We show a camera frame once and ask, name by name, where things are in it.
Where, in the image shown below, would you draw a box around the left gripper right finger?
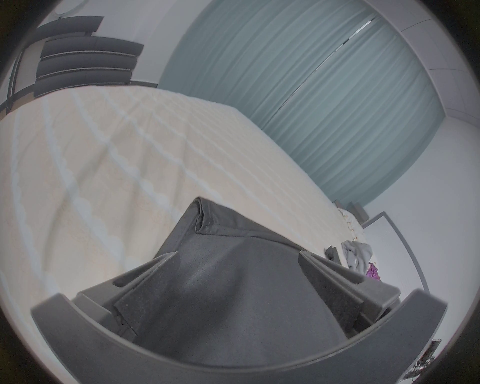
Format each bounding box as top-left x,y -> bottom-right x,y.
299,251 -> 401,334

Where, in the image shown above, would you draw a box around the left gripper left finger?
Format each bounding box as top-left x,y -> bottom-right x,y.
75,251 -> 179,340

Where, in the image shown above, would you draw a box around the black T-shirt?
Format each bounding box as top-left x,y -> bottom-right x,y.
112,197 -> 367,367

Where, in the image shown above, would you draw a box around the bed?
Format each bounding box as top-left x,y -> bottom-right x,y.
0,85 -> 430,301

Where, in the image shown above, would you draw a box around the grey garment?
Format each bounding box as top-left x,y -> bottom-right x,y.
340,240 -> 374,274

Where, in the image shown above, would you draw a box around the white printed pillow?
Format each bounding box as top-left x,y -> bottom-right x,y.
339,210 -> 366,248

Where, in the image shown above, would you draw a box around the grey bedside table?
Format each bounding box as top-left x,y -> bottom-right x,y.
334,200 -> 370,222

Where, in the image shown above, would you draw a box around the blue-green curtain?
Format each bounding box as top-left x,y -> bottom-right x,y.
157,0 -> 380,130
260,15 -> 448,208

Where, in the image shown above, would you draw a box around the black chest of drawers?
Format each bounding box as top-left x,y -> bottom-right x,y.
33,35 -> 145,99

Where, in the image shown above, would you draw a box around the dark desk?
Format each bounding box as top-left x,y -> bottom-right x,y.
0,16 -> 105,115

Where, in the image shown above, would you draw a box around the round white mirror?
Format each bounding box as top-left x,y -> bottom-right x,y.
54,0 -> 91,16

